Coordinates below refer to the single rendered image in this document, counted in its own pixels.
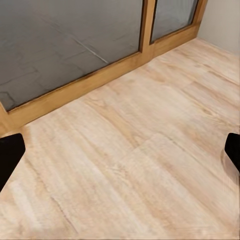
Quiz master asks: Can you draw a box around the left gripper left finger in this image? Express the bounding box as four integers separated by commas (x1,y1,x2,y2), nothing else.
0,133,26,192

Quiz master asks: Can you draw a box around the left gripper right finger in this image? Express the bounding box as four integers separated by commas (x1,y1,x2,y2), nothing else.
224,133,240,172

